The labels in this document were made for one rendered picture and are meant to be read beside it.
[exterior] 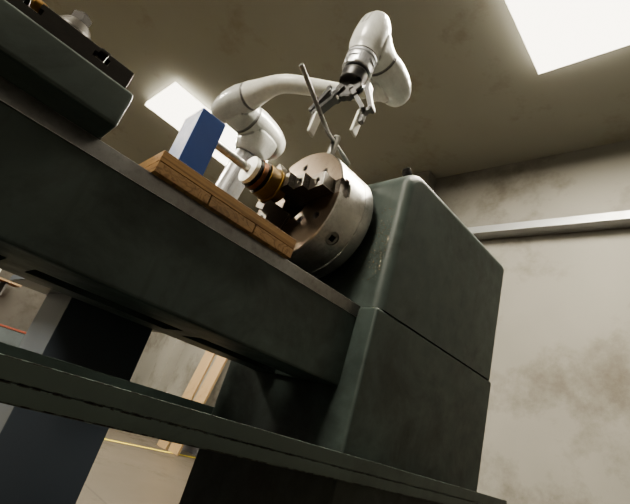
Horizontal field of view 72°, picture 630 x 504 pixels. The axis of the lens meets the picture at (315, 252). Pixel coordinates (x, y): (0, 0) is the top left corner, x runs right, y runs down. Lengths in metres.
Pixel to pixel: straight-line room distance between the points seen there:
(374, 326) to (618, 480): 2.28
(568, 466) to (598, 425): 0.29
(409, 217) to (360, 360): 0.37
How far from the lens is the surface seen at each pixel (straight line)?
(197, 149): 0.93
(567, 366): 3.23
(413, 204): 1.12
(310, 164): 1.16
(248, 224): 0.79
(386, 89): 1.45
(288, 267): 0.85
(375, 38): 1.36
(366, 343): 0.95
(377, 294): 0.99
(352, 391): 0.94
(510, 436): 3.23
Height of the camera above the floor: 0.58
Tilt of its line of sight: 22 degrees up
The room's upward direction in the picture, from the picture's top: 18 degrees clockwise
